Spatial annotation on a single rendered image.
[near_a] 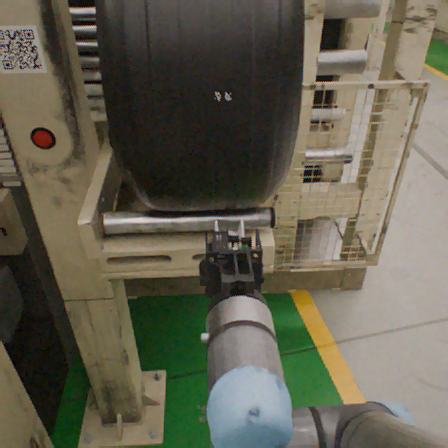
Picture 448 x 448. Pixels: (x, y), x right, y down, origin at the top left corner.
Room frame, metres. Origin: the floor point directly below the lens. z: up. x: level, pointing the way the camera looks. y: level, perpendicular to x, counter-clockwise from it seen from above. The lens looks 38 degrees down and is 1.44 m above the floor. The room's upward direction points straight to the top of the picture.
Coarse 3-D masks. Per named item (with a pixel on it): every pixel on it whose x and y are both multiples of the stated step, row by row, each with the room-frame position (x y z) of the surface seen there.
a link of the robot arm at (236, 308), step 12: (228, 300) 0.33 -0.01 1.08; (240, 300) 0.33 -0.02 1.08; (252, 300) 0.33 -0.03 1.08; (216, 312) 0.32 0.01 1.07; (228, 312) 0.31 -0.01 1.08; (240, 312) 0.31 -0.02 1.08; (252, 312) 0.31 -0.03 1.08; (264, 312) 0.32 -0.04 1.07; (216, 324) 0.30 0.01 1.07; (264, 324) 0.30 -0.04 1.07; (204, 336) 0.30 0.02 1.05
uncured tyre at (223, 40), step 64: (128, 0) 0.61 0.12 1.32; (192, 0) 0.61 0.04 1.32; (256, 0) 0.61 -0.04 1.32; (128, 64) 0.58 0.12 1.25; (192, 64) 0.58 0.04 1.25; (256, 64) 0.58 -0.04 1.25; (128, 128) 0.57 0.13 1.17; (192, 128) 0.56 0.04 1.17; (256, 128) 0.57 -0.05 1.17; (192, 192) 0.59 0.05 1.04; (256, 192) 0.60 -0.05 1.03
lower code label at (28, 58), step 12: (0, 36) 0.74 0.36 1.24; (12, 36) 0.74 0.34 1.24; (24, 36) 0.74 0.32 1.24; (36, 36) 0.74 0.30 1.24; (0, 48) 0.74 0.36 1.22; (12, 48) 0.74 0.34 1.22; (24, 48) 0.74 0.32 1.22; (36, 48) 0.74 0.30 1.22; (0, 60) 0.74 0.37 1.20; (12, 60) 0.74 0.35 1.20; (24, 60) 0.74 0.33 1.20; (36, 60) 0.74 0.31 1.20; (12, 72) 0.74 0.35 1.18; (24, 72) 0.74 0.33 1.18; (36, 72) 0.74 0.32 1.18
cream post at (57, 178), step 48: (0, 0) 0.74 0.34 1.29; (48, 0) 0.75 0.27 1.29; (48, 48) 0.75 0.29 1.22; (0, 96) 0.74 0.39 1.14; (48, 96) 0.74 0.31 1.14; (96, 144) 0.86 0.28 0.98; (48, 192) 0.74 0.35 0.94; (48, 240) 0.74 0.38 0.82; (96, 288) 0.74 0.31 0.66; (96, 336) 0.74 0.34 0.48; (96, 384) 0.74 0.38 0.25
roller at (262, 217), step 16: (256, 208) 0.71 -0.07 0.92; (272, 208) 0.71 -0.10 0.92; (112, 224) 0.67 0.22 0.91; (128, 224) 0.68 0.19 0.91; (144, 224) 0.68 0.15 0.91; (160, 224) 0.68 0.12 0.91; (176, 224) 0.68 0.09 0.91; (192, 224) 0.68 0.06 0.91; (208, 224) 0.68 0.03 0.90; (224, 224) 0.68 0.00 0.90; (256, 224) 0.69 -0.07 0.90; (272, 224) 0.69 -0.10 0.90
